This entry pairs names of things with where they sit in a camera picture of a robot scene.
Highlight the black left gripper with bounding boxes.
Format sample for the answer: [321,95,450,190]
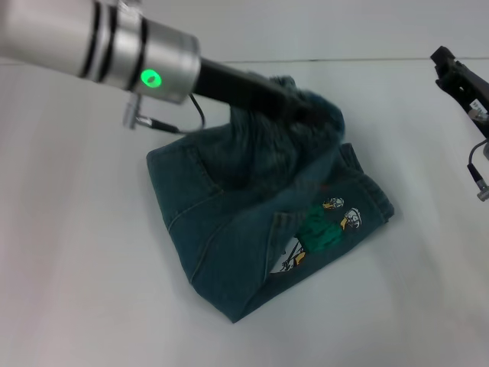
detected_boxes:
[193,57,318,120]

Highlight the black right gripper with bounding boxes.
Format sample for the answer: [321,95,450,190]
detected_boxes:
[430,45,489,138]

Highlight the blue denim shorts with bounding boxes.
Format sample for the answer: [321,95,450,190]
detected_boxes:
[147,74,397,326]

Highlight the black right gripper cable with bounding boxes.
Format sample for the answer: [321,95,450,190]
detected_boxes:
[468,139,489,202]

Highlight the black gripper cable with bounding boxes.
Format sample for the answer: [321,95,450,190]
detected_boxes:
[468,139,489,202]
[121,93,207,135]

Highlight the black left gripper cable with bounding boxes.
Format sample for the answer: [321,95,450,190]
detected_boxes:
[121,93,207,135]

